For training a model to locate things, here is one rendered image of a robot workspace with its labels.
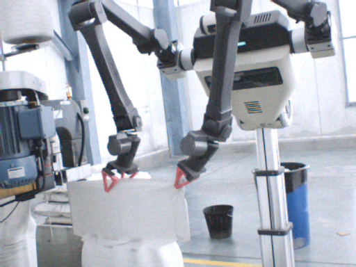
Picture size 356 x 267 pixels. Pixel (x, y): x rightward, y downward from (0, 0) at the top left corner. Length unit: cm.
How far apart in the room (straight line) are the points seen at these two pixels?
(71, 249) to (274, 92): 123
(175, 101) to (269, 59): 868
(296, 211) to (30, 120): 265
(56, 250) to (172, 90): 824
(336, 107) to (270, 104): 760
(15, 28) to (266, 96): 93
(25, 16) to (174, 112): 895
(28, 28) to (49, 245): 124
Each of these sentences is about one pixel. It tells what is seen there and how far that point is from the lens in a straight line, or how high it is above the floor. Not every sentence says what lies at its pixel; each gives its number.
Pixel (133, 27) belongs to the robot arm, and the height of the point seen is 155.
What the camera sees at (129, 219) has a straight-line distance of 146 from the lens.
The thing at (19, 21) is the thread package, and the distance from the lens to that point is 141.
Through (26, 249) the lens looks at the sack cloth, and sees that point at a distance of 192.
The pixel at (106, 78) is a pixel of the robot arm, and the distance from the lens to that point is 138.
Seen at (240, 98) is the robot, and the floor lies 126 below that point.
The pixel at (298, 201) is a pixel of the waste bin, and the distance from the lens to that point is 355.
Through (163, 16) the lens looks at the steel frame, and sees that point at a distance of 1044.
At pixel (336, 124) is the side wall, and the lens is 931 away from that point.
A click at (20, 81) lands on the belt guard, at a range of 129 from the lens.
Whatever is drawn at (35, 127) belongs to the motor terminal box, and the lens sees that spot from 126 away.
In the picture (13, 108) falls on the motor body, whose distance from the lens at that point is 129.
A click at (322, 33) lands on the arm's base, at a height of 145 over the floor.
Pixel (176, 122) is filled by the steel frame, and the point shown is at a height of 83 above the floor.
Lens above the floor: 127
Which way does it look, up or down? 4 degrees down
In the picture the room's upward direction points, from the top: 7 degrees counter-clockwise
